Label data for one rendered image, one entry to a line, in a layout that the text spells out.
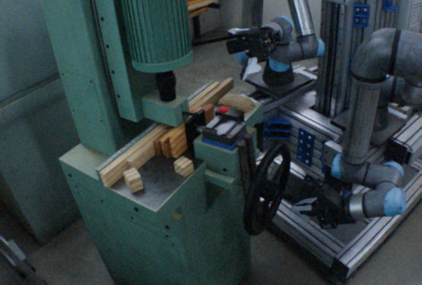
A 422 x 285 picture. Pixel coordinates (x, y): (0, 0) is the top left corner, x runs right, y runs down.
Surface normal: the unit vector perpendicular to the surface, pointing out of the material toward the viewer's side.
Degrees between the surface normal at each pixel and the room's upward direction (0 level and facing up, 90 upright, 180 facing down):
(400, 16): 90
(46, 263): 0
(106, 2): 90
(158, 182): 0
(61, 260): 0
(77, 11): 90
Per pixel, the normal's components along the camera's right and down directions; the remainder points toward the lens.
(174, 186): -0.07, -0.84
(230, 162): -0.54, 0.50
